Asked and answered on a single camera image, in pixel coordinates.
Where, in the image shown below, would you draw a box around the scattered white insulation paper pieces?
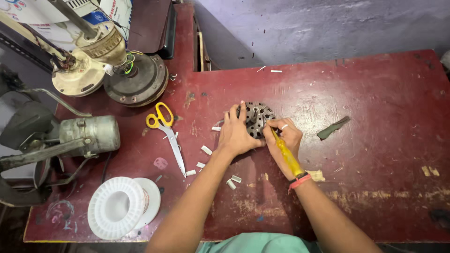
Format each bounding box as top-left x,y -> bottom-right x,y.
185,125 -> 243,191

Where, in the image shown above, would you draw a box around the person's left hand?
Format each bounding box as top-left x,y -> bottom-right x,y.
217,101 -> 266,157

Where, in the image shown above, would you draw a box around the person's right hand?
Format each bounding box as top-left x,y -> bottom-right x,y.
262,118 -> 304,178

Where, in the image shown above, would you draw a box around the white plastic wire spool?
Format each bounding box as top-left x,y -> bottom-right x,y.
87,176 -> 162,241

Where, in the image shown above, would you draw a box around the red and black wristband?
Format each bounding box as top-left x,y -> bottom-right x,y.
288,171 -> 313,193

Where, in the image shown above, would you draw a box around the black cable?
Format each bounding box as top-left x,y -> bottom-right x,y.
101,151 -> 114,184

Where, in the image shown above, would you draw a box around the person's green shirt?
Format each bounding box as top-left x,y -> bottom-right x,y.
196,232 -> 321,253

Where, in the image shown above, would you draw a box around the yellow handled screwdriver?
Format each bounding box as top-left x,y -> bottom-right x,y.
268,124 -> 306,178

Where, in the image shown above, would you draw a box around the grey coil winding machine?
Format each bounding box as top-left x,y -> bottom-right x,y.
0,63 -> 121,208

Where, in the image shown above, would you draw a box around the wooden frame pieces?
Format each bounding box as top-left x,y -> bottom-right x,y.
193,14 -> 212,72

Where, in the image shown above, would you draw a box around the cream ceiling fan motor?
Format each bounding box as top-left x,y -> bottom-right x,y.
0,14 -> 107,98

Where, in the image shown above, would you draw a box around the yellow handled scissors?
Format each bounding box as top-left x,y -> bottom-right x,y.
146,102 -> 187,178

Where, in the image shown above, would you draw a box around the green and yellow fan wires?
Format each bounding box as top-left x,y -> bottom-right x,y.
121,50 -> 144,75

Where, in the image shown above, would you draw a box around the printed cardboard box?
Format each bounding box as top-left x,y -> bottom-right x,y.
0,0 -> 134,51

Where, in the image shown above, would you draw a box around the grey slotted fan stator core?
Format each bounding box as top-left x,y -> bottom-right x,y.
236,101 -> 277,140

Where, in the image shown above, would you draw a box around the grey green paper strip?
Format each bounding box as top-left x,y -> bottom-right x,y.
316,116 -> 351,140

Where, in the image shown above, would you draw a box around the dark maroon board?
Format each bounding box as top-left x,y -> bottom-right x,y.
127,0 -> 177,60

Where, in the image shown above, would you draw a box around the dark brown ceiling fan motor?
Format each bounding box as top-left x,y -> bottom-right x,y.
49,0 -> 169,108

